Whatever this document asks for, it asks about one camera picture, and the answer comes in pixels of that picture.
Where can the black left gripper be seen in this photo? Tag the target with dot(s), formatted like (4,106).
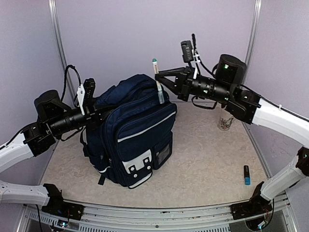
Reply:
(92,112)

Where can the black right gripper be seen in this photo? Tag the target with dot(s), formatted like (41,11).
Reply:
(179,87)

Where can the white marker pen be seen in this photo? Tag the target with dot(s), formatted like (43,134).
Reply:
(159,87)

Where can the navy blue student backpack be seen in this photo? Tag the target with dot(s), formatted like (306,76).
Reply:
(135,137)

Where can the blue capped black marker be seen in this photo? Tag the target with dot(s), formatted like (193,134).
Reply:
(247,180)

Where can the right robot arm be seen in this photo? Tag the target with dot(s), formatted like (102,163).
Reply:
(226,88)

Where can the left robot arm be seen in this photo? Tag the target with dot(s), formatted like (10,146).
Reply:
(55,118)

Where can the white cartoon mug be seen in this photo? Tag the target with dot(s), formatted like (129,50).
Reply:
(225,120)

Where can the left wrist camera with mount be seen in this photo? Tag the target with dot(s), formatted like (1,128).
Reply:
(84,95)

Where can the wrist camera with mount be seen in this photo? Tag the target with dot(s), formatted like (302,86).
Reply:
(190,55)
(84,95)

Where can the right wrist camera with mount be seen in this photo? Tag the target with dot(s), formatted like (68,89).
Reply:
(190,55)

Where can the front aluminium rail base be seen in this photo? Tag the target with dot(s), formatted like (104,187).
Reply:
(102,218)

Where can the right aluminium frame post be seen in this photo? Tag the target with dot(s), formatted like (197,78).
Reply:
(254,29)

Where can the aluminium frame post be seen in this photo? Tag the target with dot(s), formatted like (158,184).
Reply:
(59,44)
(254,29)

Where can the left aluminium frame post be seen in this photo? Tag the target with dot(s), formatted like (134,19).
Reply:
(59,44)

